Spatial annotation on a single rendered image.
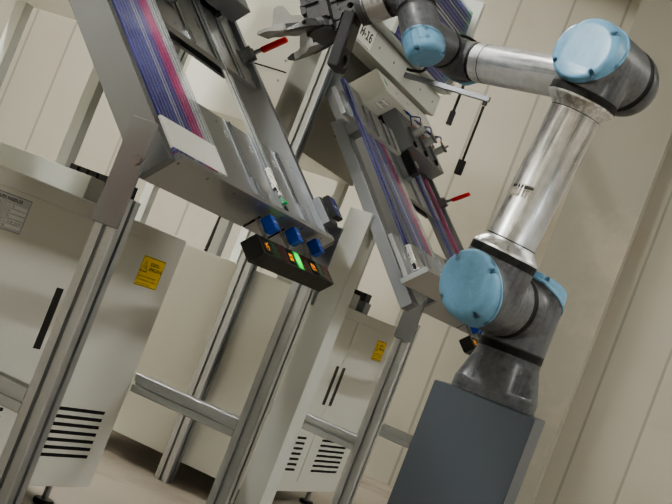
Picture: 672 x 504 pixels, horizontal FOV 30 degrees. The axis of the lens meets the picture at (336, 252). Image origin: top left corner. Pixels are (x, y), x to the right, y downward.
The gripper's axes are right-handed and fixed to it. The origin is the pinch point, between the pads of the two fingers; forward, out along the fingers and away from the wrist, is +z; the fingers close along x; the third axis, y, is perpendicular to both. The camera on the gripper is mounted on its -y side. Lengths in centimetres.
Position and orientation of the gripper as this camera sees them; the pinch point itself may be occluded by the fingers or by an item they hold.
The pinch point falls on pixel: (272, 50)
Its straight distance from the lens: 247.6
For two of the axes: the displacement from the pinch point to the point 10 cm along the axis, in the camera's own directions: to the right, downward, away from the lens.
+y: -2.0, -9.4, 2.7
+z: -9.1, 2.8, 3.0
